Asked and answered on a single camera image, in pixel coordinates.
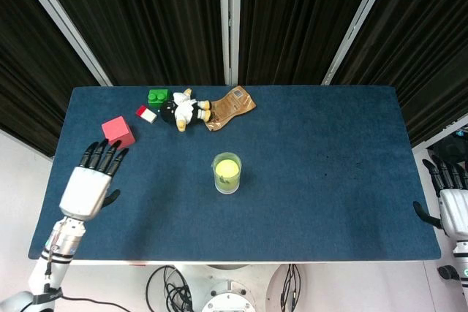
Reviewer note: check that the green toy brick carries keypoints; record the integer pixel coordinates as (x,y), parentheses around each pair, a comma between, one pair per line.
(158,97)

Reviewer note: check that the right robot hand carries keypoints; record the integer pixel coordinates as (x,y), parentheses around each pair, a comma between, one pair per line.
(455,209)

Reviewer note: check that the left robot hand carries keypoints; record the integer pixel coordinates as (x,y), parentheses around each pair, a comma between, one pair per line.
(86,191)

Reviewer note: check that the black bulky device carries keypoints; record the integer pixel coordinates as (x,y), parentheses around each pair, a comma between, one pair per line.
(449,147)

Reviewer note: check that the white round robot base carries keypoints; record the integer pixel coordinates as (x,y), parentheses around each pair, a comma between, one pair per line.
(226,290)

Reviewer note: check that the small red white block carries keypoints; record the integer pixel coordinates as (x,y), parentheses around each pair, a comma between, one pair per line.
(147,114)

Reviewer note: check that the brown foil pouch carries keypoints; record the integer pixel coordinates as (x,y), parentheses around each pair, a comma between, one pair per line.
(230,105)

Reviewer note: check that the blue table mat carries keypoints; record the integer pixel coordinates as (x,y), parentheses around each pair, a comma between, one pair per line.
(311,180)

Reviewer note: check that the black caster wheel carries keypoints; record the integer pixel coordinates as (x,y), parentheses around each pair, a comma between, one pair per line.
(448,272)

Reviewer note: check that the pink red cube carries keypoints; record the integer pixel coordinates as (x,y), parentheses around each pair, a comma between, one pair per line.
(117,129)

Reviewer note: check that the clear plastic cup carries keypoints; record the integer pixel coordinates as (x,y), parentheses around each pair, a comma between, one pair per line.
(215,188)

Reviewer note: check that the black curtain panel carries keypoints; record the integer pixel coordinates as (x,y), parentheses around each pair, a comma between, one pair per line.
(428,52)
(22,71)
(300,16)
(146,16)

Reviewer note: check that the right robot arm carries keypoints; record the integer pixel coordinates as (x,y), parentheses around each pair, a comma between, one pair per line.
(461,272)

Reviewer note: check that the black white plush toy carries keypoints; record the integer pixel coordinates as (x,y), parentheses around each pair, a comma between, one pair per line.
(183,109)

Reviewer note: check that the white frame post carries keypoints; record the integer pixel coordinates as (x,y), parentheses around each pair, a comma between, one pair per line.
(62,16)
(229,16)
(356,23)

